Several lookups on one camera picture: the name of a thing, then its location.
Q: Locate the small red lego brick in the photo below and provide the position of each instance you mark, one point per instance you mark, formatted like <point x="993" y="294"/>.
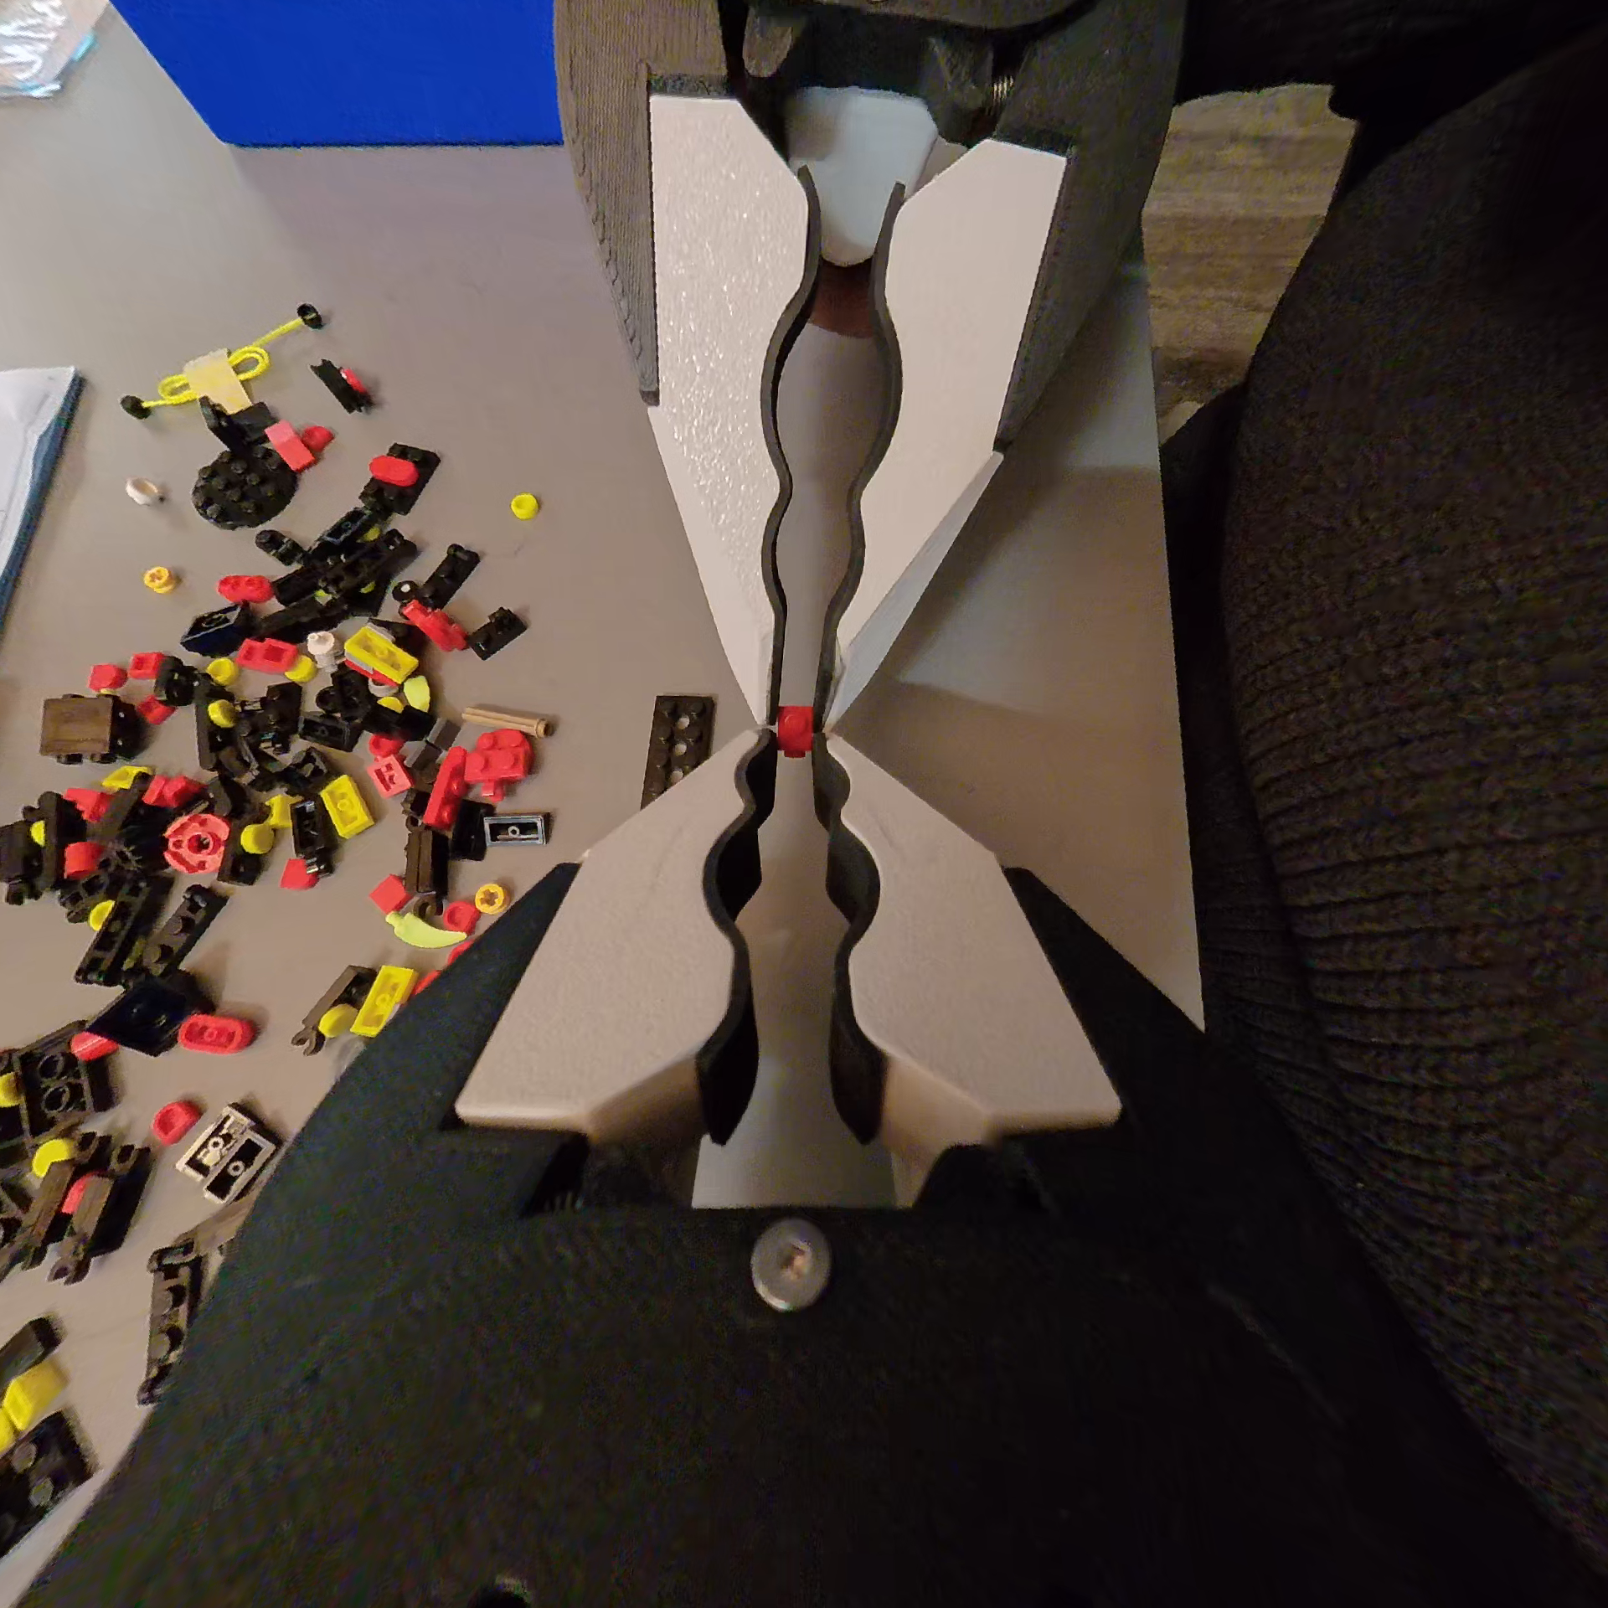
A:
<point x="796" y="732"/>

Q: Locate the long black lego plate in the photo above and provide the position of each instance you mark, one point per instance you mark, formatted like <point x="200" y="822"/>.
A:
<point x="679" y="742"/>

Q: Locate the person's right forearm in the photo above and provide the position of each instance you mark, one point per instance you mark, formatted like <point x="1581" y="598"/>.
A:
<point x="1383" y="38"/>

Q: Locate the blue plastic storage bin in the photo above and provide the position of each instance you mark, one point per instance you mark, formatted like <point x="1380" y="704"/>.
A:
<point x="354" y="76"/>

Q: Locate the clear plastic bag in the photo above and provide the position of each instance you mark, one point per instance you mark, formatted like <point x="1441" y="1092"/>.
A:
<point x="45" y="51"/>

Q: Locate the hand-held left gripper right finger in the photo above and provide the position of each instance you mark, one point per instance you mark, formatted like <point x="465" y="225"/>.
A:
<point x="981" y="1006"/>

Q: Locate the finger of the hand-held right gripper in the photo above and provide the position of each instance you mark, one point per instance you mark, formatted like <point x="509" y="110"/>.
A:
<point x="712" y="353"/>
<point x="968" y="327"/>

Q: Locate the pile of lego pieces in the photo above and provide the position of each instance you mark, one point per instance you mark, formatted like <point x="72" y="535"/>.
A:
<point x="346" y="805"/>

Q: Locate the open lego instruction booklet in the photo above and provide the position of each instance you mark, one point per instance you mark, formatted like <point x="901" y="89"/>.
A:
<point x="32" y="466"/>

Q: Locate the person's right hand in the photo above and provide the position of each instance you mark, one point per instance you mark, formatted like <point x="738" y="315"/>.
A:
<point x="846" y="306"/>

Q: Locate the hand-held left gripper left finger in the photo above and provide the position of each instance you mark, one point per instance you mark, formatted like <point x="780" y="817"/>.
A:
<point x="629" y="993"/>

